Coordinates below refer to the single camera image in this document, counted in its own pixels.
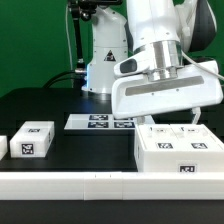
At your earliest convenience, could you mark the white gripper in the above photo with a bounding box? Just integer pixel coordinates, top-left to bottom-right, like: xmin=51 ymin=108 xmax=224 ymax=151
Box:
xmin=112 ymin=64 xmax=223 ymax=125

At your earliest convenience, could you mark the white cabinet body box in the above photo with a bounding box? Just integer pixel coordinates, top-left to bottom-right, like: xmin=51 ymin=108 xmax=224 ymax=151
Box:
xmin=134 ymin=124 xmax=224 ymax=173

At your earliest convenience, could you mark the white cabinet top block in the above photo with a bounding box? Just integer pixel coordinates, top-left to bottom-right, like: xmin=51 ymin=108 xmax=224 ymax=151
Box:
xmin=10 ymin=121 xmax=55 ymax=158

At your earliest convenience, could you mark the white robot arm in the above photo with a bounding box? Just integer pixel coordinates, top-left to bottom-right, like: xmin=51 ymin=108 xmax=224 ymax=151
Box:
xmin=88 ymin=0 xmax=223 ymax=119

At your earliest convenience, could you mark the white block at left edge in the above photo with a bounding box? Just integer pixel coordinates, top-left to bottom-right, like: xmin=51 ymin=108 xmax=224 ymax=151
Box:
xmin=0 ymin=136 xmax=7 ymax=160

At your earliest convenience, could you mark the white L-shaped boundary rail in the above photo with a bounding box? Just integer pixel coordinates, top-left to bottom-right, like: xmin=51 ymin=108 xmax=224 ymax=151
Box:
xmin=0 ymin=139 xmax=224 ymax=202

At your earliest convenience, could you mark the white flat marker base plate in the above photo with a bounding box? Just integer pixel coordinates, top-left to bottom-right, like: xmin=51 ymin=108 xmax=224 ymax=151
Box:
xmin=64 ymin=114 xmax=138 ymax=130

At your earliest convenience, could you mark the black cable bundle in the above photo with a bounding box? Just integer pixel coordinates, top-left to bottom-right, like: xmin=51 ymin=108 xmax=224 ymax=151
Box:
xmin=42 ymin=69 xmax=88 ymax=89

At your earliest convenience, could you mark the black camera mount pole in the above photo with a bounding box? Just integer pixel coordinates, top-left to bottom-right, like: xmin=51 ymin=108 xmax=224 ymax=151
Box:
xmin=67 ymin=0 xmax=123 ymax=75

